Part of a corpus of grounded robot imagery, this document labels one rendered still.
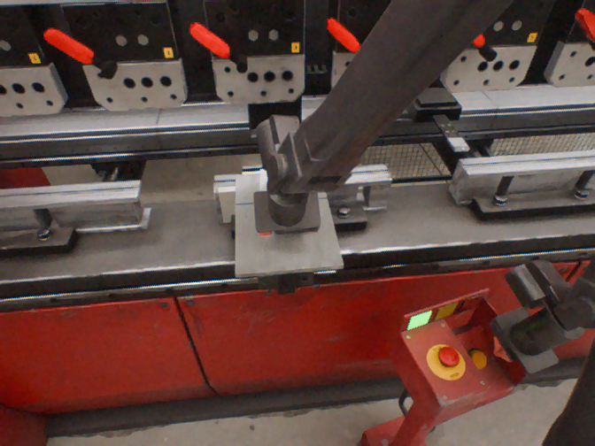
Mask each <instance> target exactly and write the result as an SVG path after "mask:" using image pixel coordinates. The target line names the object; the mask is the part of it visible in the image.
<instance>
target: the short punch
mask: <svg viewBox="0 0 595 446"><path fill-rule="evenodd" d="M248 107H249V117H250V126H251V137H257V133H256V128H257V126H258V125H259V124H260V123H262V122H263V121H265V120H268V119H270V117H271V115H281V116H297V117H298V121H299V124H301V123H302V94H301V95H300V96H299V97H298V98H297V99H296V100H295V101H294V102H279V103H262V104H248Z"/></svg>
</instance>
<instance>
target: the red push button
mask: <svg viewBox="0 0 595 446"><path fill-rule="evenodd" d="M438 358H439V360H440V363H441V364H442V365H443V366H445V367H449V366H456V365H457V364H458V363H459V361H460V355H459V353H458V352H457V351H456V350H455V349H454V348H452V347H447V346H445V347H443V348H441V349H440V350H439V351H438Z"/></svg>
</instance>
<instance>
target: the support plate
mask: <svg viewBox="0 0 595 446"><path fill-rule="evenodd" d="M259 183H260V174H252V175H238V176H236V204H242V205H236V278H242V277H252V276H262V275H273V274H283V273H303V272H313V271H324V270H334V269H344V262H343V259H342V255H341V251H340V248H339V244H338V240H337V237H336V230H335V227H334V223H333V219H332V216H331V212H330V209H329V205H328V199H319V206H320V214H321V226H320V227H319V230H318V232H313V233H307V232H304V233H293V234H282V235H278V234H276V233H275V231H272V234H271V235H270V236H258V232H257V231H256V227H255V214H254V204H246V203H254V201H253V194H254V192H256V191H259Z"/></svg>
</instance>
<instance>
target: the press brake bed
mask: <svg viewBox="0 0 595 446"><path fill-rule="evenodd" d="M594 255H595V245H589V246H578V247H568V248H558V249H547V250H527V251H516V252H507V253H496V254H486V255H475V256H465V257H455V258H434V259H424V260H414V261H403V262H393V263H382V264H372V265H352V266H344V269H334V270H324V271H313V272H303V273H300V277H297V278H296V293H294V294H284V295H278V289H277V274H273V275H262V276H252V277H242V278H236V277H235V276H228V277H218V278H207V279H196V280H186V281H166V282H156V283H145V284H135V285H125V286H114V287H103V288H84V289H73V290H63V291H52V292H42V293H32V294H21V295H10V296H0V401H1V402H2V403H3V404H5V405H7V406H11V407H14V408H18V409H22V410H26V411H33V412H37V413H41V414H49V415H50V416H49V419H48V422H47V425H46V428H45V430H44V433H45V434H46V435H47V436H49V438H53V437H61V436H68V435H75V434H90V433H99V432H106V431H113V430H122V429H130V428H137V427H153V426H161V425H170V424H178V423H186V422H194V421H201V420H209V419H225V418H232V417H239V416H247V415H254V414H261V413H269V412H278V411H293V410H302V409H310V408H317V407H323V406H332V405H340V404H356V403H365V402H373V401H381V400H389V399H397V398H400V396H401V394H402V392H403V390H404V388H405V385H404V383H403V381H402V380H401V379H400V377H399V375H398V372H397V371H396V369H395V367H394V365H393V364H392V362H391V361H390V355H391V352H392V351H393V348H394V345H395V342H396V340H397V337H398V333H399V331H400V329H401V327H402V324H403V321H404V316H405V315H406V314H409V313H412V312H415V311H419V310H422V309H426V308H429V307H431V306H434V305H437V304H441V303H444V302H447V301H450V300H452V299H455V298H458V297H461V296H466V295H469V294H472V293H475V292H477V291H480V290H483V289H486V288H488V289H489V290H490V291H489V292H488V294H487V296H486V297H485V299H486V300H487V301H488V302H489V303H490V305H491V306H492V307H493V308H494V310H495V311H496V312H497V313H498V315H501V314H504V313H507V312H509V311H513V310H516V309H518V308H521V307H522V306H521V304H520V302H519V301H518V299H517V298H516V296H515V294H514V292H513V291H512V290H511V288H510V287H509V285H508V284H507V282H506V280H505V278H504V275H505V274H506V273H508V272H509V271H511V270H513V269H515V268H516V267H518V266H520V265H523V264H525V263H527V262H528V261H532V260H538V259H543V258H544V259H547V260H548V261H549V262H550V263H551V264H552V265H553V267H554V268H555V269H556V270H557V272H558V273H559V274H560V275H561V277H562V278H563V279H564V280H565V282H570V284H571V285H573V283H574V282H575V280H576V277H577V276H580V275H583V273H584V271H585V269H586V267H587V266H588V264H589V263H590V261H591V259H592V258H593V256H594ZM594 335H595V330H589V329H585V330H584V333H583V335H582V336H581V337H579V338H577V339H575V340H573V341H570V342H566V343H564V344H562V345H560V346H558V347H555V348H553V349H552V351H553V352H554V354H555V355H556V357H557V358H558V359H559V362H558V363H557V364H554V365H550V366H548V367H546V368H544V369H542V370H540V371H537V372H535V373H532V374H529V375H527V376H526V377H525V378H524V380H523V381H522V382H521V383H520V384H529V383H536V382H542V381H559V380H568V379H576V378H578V376H579V373H580V372H581V369H582V367H583V363H584V360H585V359H586V356H587V353H588V351H589V348H590V346H591V342H592V339H593V337H594Z"/></svg>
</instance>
